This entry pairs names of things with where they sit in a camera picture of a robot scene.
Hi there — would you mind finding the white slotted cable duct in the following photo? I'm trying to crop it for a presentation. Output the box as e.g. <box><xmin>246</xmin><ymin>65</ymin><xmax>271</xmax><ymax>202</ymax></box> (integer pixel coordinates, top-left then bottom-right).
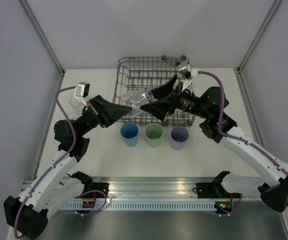
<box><xmin>61</xmin><ymin>200</ymin><xmax>216</xmax><ymax>212</ymax></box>

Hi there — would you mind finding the left aluminium frame post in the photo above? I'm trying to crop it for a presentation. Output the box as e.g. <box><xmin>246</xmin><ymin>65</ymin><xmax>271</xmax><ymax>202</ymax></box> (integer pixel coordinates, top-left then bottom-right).
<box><xmin>18</xmin><ymin>0</ymin><xmax>65</xmax><ymax>77</ymax></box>

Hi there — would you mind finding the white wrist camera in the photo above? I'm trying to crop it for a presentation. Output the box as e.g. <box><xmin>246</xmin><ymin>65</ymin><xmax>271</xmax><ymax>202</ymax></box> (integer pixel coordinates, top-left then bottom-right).
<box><xmin>178</xmin><ymin>62</ymin><xmax>199</xmax><ymax>90</ymax></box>
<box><xmin>73</xmin><ymin>82</ymin><xmax>90</xmax><ymax>105</ymax></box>

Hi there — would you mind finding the green plastic cup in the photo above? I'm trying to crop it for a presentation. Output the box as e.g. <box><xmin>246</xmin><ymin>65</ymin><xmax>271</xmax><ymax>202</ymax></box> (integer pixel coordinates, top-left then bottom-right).
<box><xmin>145</xmin><ymin>123</ymin><xmax>164</xmax><ymax>148</ymax></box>

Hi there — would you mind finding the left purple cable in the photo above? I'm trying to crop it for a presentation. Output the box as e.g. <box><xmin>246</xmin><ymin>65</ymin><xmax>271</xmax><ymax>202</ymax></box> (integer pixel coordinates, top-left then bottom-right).
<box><xmin>13</xmin><ymin>85</ymin><xmax>110</xmax><ymax>238</ymax></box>

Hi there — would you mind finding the purple cable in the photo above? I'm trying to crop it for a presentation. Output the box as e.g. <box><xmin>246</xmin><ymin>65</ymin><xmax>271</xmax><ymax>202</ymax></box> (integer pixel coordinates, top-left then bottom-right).
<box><xmin>13</xmin><ymin>85</ymin><xmax>110</xmax><ymax>238</ymax></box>
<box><xmin>197</xmin><ymin>71</ymin><xmax>288</xmax><ymax>217</ymax></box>

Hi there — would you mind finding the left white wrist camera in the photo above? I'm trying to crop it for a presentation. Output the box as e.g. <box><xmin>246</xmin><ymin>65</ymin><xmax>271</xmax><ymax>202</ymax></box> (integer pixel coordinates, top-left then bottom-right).
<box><xmin>73</xmin><ymin>82</ymin><xmax>90</xmax><ymax>105</ymax></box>

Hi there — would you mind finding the purple plastic cup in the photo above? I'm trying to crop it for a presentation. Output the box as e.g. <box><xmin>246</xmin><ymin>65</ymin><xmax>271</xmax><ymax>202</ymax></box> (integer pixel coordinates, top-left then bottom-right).
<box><xmin>170</xmin><ymin>126</ymin><xmax>190</xmax><ymax>151</ymax></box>

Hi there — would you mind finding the clear glass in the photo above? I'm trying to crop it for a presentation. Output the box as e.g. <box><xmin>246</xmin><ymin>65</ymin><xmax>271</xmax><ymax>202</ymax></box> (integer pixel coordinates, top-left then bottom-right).
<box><xmin>69</xmin><ymin>96</ymin><xmax>85</xmax><ymax>114</ymax></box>
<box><xmin>120</xmin><ymin>87</ymin><xmax>156</xmax><ymax>119</ymax></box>

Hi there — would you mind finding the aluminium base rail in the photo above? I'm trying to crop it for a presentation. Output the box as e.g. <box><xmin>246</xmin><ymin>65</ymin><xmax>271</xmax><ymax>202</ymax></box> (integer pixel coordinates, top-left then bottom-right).
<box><xmin>21</xmin><ymin>176</ymin><xmax>262</xmax><ymax>201</ymax></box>

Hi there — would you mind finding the grey wire dish rack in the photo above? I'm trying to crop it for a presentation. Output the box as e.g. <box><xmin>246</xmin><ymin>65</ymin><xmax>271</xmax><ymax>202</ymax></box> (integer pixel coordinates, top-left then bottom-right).
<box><xmin>112</xmin><ymin>55</ymin><xmax>195</xmax><ymax>127</ymax></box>

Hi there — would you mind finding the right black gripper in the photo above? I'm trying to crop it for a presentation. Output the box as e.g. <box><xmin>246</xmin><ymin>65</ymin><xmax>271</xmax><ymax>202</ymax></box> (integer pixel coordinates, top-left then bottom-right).
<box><xmin>140</xmin><ymin>74</ymin><xmax>211</xmax><ymax>121</ymax></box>

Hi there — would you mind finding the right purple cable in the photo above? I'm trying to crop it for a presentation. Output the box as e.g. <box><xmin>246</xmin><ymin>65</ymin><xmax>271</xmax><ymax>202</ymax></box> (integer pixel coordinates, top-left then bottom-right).
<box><xmin>197</xmin><ymin>71</ymin><xmax>288</xmax><ymax>217</ymax></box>

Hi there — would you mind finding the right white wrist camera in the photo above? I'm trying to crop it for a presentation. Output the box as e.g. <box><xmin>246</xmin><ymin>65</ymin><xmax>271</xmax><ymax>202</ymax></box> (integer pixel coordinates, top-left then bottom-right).
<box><xmin>178</xmin><ymin>62</ymin><xmax>199</xmax><ymax>90</ymax></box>

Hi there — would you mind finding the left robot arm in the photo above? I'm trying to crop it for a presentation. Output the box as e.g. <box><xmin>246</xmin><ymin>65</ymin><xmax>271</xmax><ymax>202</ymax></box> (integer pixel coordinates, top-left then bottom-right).
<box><xmin>3</xmin><ymin>95</ymin><xmax>132</xmax><ymax>240</ymax></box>

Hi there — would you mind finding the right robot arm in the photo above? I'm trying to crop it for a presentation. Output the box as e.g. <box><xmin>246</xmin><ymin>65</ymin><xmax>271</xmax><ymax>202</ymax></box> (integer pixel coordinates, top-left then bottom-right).
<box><xmin>140</xmin><ymin>70</ymin><xmax>288</xmax><ymax>213</ymax></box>

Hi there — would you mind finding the right aluminium frame post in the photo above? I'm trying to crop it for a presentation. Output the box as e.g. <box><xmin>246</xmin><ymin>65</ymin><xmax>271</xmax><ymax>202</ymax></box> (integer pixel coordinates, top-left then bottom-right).
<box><xmin>236</xmin><ymin>0</ymin><xmax>285</xmax><ymax>73</ymax></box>

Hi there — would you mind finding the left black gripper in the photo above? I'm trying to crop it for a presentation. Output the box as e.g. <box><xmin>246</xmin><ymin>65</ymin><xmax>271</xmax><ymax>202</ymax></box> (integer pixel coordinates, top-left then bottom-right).
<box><xmin>76</xmin><ymin>94</ymin><xmax>133</xmax><ymax>138</ymax></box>

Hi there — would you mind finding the aluminium frame post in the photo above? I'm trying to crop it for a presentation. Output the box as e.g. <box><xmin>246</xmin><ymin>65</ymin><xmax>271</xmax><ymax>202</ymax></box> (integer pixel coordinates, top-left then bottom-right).
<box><xmin>18</xmin><ymin>0</ymin><xmax>65</xmax><ymax>77</ymax></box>
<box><xmin>236</xmin><ymin>0</ymin><xmax>285</xmax><ymax>73</ymax></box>

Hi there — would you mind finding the blue plastic cup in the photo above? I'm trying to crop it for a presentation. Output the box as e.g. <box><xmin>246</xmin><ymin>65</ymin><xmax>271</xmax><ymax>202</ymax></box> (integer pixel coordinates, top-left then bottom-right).
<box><xmin>120</xmin><ymin>122</ymin><xmax>139</xmax><ymax>147</ymax></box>

